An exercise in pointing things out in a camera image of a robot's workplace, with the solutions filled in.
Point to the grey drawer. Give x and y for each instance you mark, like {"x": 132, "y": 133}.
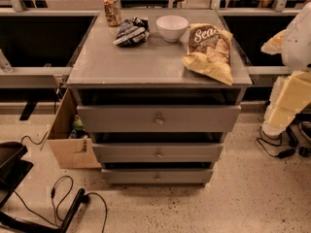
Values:
{"x": 154, "y": 176}
{"x": 143, "y": 153}
{"x": 155, "y": 118}

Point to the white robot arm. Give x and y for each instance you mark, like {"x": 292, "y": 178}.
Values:
{"x": 294, "y": 43}

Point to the grey top drawer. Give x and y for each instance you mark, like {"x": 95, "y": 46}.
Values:
{"x": 155, "y": 118}

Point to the grey drawer cabinet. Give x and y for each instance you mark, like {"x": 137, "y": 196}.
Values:
{"x": 150, "y": 74}

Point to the grey bottom drawer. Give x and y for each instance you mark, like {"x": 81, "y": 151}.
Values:
{"x": 154, "y": 176}

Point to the yellow brown chip bag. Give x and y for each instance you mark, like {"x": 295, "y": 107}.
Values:
{"x": 209, "y": 52}

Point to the white bowl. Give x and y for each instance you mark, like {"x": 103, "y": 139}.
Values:
{"x": 171, "y": 28}

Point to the dark blue snack bag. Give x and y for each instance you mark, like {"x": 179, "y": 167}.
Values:
{"x": 133, "y": 32}

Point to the gold soda can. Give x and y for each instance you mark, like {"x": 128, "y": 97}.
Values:
{"x": 112, "y": 10}

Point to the green bottle in box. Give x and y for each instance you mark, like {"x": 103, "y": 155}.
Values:
{"x": 77, "y": 124}

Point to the cardboard box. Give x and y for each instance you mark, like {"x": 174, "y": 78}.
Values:
{"x": 74, "y": 153}

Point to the black chair base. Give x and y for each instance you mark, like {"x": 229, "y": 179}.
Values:
{"x": 12, "y": 171}

